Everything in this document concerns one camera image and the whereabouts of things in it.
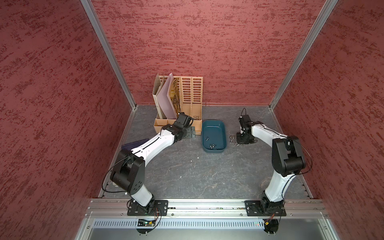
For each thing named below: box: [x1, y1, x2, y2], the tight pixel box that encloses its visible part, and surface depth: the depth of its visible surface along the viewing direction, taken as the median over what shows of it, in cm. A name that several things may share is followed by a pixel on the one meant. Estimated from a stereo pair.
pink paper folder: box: [156, 72, 178, 120], surface depth 94 cm
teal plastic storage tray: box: [202, 120, 227, 153], surface depth 103 cm
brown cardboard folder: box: [152, 72, 169, 119], surface depth 91 cm
